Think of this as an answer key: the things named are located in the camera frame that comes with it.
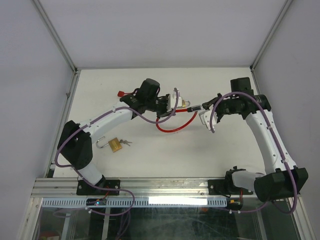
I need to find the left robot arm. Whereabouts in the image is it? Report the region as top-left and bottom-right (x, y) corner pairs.
(56, 78), (181, 195)

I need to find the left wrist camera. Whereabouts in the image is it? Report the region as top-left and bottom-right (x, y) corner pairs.
(167, 90), (183, 112)

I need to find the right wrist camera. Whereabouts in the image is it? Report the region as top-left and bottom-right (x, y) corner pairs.
(199, 110), (217, 132)

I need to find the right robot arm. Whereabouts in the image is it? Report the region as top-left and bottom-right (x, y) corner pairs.
(200, 77), (309, 202)

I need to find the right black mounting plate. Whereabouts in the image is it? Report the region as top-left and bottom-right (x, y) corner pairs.
(207, 178), (254, 197)

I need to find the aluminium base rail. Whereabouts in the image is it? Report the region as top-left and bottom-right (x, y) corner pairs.
(31, 176), (303, 200)

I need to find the aluminium frame post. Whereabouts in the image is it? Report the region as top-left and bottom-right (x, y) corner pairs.
(31, 0), (78, 75)
(250, 0), (294, 72)

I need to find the large brass padlock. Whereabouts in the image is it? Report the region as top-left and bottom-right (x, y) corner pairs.
(95, 136), (132, 153)

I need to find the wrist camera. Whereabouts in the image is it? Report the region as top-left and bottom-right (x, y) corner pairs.
(167, 90), (183, 112)
(199, 110), (217, 132)

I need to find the white slotted cable duct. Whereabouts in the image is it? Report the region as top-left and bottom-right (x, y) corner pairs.
(42, 196), (227, 209)

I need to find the left aluminium frame post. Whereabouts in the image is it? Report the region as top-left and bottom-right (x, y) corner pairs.
(31, 0), (78, 75)

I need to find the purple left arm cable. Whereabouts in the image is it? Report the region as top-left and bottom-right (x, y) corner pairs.
(54, 87), (180, 187)

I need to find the medium brass padlock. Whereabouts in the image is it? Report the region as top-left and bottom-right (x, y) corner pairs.
(181, 99), (191, 108)

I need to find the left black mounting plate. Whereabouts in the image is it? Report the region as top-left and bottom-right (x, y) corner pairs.
(76, 179), (121, 197)

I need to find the red thin-cable padlock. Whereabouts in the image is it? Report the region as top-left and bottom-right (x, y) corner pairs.
(117, 90), (136, 98)

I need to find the thick red cable lock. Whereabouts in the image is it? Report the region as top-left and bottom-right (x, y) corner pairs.
(155, 105), (202, 134)

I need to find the right aluminium frame post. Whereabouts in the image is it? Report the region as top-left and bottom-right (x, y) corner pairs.
(250, 0), (294, 72)

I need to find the black mounting plate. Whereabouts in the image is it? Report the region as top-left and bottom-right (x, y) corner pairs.
(76, 179), (121, 197)
(207, 178), (254, 197)

